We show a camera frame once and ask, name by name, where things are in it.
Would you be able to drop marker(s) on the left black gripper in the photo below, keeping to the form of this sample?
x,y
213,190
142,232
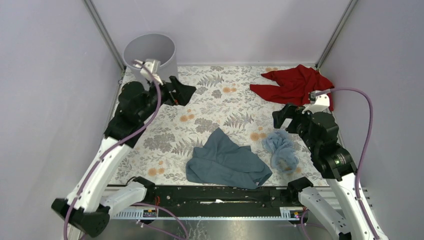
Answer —
x,y
182,94

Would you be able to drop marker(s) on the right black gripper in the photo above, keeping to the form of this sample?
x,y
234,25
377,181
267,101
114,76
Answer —
x,y
288,111

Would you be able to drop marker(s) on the light blue plastic trash bag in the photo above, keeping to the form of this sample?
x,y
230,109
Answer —
x,y
283,154

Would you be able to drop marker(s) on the grey plastic trash bin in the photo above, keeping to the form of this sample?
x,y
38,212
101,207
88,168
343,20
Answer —
x,y
152,46

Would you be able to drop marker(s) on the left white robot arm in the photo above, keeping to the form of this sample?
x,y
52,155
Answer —
x,y
85,207

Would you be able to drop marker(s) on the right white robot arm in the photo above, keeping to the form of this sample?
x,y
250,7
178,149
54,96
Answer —
x,y
319,132

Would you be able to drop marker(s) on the red cloth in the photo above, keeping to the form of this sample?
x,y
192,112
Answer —
x,y
293,85

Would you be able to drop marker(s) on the floral patterned table mat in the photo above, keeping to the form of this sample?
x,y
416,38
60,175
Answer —
x,y
223,100

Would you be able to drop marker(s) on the blue-grey cloth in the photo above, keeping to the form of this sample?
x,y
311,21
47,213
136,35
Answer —
x,y
220,161

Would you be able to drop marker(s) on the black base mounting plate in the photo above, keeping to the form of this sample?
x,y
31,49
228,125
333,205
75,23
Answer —
x,y
171,197

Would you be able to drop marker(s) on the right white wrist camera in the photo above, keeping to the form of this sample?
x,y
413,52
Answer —
x,y
319,101

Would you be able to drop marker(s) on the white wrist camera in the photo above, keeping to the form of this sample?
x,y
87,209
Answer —
x,y
148,69
319,101

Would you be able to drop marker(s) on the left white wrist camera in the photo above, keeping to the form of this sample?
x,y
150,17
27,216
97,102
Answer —
x,y
148,69

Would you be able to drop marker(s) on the aluminium slotted rail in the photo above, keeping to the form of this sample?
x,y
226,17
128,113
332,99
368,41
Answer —
x,y
213,212

